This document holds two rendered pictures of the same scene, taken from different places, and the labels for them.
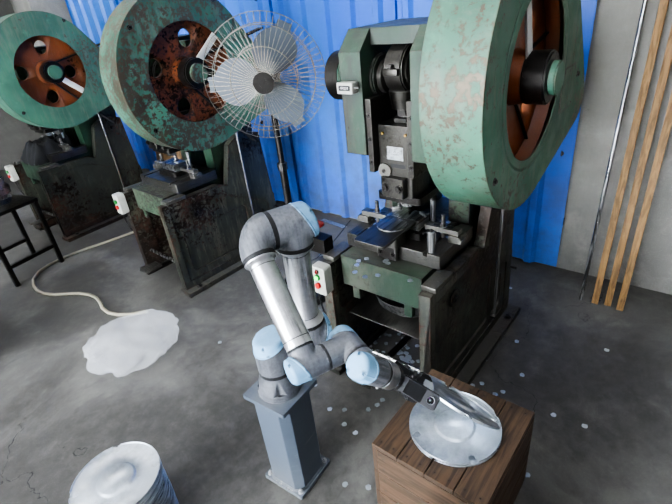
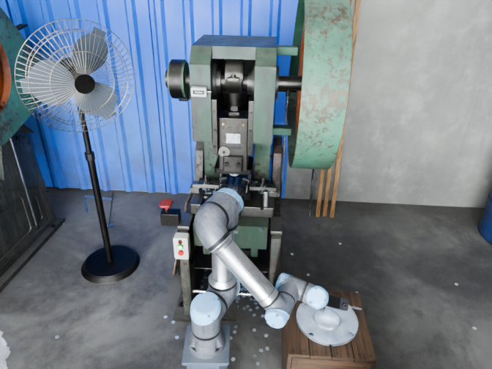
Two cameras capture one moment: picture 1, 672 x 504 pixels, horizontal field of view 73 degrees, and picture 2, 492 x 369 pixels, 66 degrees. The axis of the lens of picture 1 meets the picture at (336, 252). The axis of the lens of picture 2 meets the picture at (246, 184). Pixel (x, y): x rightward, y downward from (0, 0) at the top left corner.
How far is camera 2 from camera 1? 0.86 m
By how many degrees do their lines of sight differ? 34
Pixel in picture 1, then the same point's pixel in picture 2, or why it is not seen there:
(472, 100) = (340, 105)
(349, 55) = (200, 66)
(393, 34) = (233, 52)
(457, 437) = (334, 325)
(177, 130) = not seen: outside the picture
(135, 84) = not seen: outside the picture
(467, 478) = (355, 347)
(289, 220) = (231, 205)
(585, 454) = (366, 309)
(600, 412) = (359, 282)
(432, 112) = (310, 113)
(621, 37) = not seen: hidden behind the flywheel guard
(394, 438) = (299, 343)
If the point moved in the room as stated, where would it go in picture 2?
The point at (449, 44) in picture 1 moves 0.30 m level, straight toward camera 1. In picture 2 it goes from (322, 70) to (375, 90)
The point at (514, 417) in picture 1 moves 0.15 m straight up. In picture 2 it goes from (351, 299) to (356, 277)
